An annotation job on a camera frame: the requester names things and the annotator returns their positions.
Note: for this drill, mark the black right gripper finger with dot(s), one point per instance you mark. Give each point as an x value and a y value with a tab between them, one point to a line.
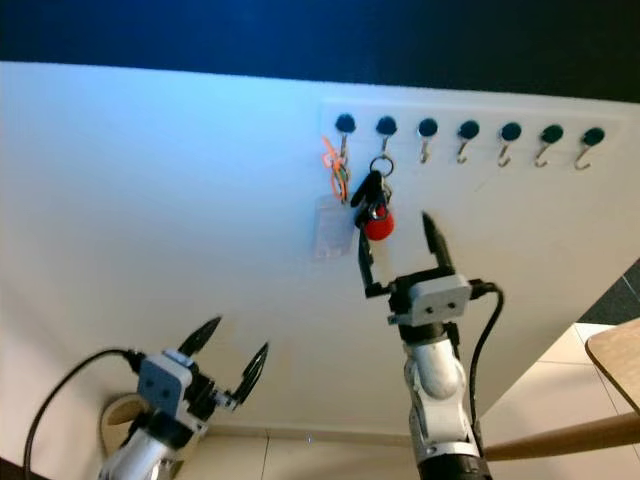
364	262
436	240

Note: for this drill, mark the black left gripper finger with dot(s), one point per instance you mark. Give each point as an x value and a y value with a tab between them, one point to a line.
253	372
200	337

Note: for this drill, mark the black keys with red ball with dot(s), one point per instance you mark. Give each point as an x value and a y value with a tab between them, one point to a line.
378	228

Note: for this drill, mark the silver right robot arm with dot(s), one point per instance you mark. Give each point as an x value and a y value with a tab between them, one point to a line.
438	385

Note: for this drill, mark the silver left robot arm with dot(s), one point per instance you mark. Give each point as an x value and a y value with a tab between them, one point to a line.
135	462

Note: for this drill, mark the beige slipper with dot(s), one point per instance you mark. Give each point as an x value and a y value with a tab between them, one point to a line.
120	420

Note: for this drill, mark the orange key clip bunch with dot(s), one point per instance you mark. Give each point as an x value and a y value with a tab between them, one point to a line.
330	157

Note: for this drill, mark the black round metal hook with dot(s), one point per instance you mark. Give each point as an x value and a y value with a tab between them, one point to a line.
593	136
510	131
387	125
428	127
345	122
468	129
552	133

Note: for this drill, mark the wooden table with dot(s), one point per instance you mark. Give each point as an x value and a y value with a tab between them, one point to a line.
615	355

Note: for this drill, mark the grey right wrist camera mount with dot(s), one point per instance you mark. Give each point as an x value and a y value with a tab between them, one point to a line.
442	298

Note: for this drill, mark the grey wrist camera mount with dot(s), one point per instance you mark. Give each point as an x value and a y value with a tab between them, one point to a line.
442	298
165	385

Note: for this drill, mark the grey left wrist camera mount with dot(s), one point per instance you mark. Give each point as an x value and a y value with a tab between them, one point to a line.
165	385

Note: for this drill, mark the white hook rail plate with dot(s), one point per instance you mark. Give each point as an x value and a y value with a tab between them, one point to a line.
460	108

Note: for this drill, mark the wooden chair rail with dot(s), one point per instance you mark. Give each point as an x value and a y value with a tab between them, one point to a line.
560	437

